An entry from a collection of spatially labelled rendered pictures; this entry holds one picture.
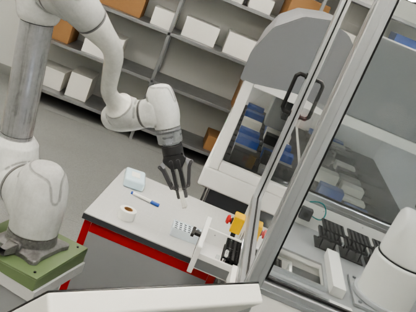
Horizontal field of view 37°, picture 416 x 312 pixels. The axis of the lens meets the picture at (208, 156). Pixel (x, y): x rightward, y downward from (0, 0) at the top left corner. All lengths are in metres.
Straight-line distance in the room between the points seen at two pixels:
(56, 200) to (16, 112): 0.30
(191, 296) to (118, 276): 1.26
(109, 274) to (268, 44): 1.24
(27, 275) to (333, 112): 0.98
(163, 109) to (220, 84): 4.23
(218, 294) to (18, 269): 0.76
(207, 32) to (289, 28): 3.03
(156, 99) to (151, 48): 4.21
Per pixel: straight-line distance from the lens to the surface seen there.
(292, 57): 2.88
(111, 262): 2.49
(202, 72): 6.29
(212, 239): 2.38
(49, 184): 1.87
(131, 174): 2.82
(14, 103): 1.97
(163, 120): 2.10
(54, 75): 6.12
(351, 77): 1.54
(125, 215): 2.46
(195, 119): 6.39
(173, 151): 2.13
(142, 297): 1.20
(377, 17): 1.53
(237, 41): 5.83
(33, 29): 1.91
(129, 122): 2.15
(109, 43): 1.86
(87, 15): 1.77
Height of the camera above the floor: 1.80
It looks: 16 degrees down
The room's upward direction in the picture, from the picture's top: 23 degrees clockwise
